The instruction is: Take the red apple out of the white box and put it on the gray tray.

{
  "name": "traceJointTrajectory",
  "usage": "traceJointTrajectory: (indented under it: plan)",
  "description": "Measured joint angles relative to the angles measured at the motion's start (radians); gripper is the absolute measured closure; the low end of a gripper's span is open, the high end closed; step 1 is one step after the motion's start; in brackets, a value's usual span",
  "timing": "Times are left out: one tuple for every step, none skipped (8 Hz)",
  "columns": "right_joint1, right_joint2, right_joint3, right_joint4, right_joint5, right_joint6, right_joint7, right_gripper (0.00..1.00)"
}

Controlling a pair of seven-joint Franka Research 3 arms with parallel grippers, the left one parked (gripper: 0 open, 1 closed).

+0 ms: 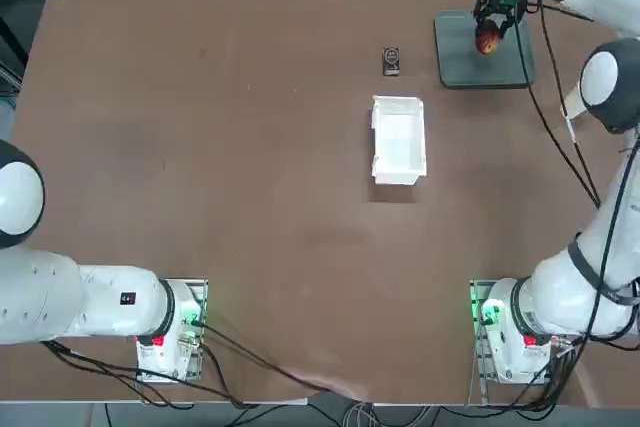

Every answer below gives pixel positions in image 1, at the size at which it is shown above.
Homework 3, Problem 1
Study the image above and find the beige paper cup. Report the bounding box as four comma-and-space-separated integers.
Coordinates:
563, 87, 589, 121

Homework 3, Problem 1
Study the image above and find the black base cable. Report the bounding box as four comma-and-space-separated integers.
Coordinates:
197, 334, 246, 408
189, 319, 371, 403

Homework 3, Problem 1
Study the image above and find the gray tray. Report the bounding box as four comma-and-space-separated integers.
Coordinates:
432, 8, 536, 89

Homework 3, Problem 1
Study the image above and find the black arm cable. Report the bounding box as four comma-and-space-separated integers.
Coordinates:
512, 0, 601, 209

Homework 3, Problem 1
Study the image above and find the red apple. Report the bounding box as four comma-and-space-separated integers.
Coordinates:
474, 21, 501, 56

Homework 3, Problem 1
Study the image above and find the white plastic box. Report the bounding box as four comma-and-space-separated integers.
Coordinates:
369, 94, 430, 187

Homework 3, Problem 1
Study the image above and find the small black tin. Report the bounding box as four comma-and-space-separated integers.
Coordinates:
382, 46, 403, 78

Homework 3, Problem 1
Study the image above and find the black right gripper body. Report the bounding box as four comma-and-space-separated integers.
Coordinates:
487, 0, 528, 16

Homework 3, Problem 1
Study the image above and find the black cable with white label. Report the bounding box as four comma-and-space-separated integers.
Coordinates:
537, 0, 601, 208

